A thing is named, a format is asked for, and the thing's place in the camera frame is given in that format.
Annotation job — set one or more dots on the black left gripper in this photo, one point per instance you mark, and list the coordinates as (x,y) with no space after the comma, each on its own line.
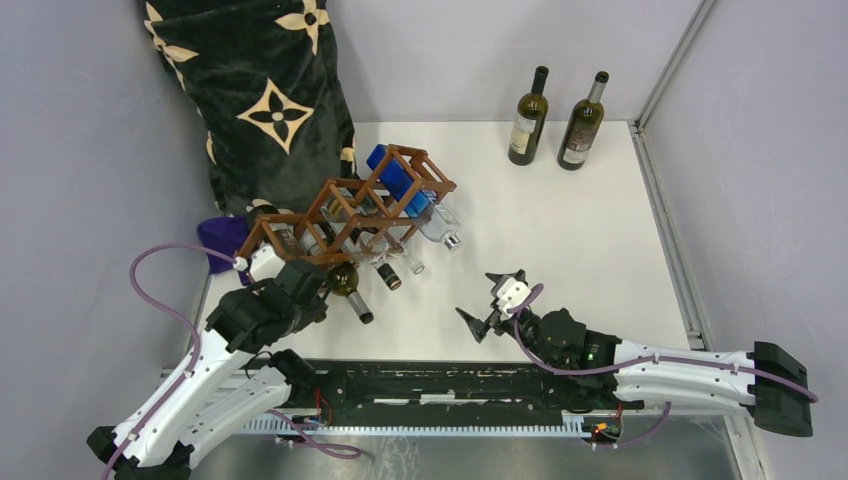
(314,311)

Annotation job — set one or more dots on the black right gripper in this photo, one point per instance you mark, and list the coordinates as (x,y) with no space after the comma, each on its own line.
(477,327)

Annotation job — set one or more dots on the tall clear glass bottle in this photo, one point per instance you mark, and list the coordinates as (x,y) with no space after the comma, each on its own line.
(404,255)

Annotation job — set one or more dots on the brown wooden wine rack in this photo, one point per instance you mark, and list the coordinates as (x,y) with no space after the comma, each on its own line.
(367,203)

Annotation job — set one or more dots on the blue square vodka bottle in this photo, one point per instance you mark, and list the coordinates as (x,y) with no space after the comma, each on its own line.
(434,220)

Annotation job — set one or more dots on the green wine bottle black cap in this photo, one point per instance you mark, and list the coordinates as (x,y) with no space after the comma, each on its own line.
(528,124)

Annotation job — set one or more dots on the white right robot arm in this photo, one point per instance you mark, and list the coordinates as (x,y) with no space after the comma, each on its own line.
(765,382)

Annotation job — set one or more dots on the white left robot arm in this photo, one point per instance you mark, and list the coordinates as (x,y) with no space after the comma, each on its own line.
(181,423)

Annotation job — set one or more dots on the green wine bottle grey cap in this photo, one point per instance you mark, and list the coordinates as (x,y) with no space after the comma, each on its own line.
(583,126)

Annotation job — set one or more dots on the purple cloth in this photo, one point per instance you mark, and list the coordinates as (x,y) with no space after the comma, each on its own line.
(224,235)

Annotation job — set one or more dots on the black floral plush blanket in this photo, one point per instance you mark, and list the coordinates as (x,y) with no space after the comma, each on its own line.
(263,77)

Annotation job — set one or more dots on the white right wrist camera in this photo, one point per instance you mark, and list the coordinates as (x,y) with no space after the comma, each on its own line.
(509,297)

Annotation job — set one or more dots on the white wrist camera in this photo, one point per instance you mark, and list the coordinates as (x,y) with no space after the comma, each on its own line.
(509,297)
(265,264)

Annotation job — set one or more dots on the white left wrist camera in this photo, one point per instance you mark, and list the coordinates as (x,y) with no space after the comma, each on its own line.
(265,264)

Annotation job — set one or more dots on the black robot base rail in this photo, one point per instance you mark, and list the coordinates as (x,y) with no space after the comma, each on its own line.
(348,393)

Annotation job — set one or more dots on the grey slotted cable duct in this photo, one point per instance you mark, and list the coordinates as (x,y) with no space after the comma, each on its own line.
(569,427)

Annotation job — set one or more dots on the grey aluminium wall rail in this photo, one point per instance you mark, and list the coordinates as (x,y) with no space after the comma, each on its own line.
(702,14)

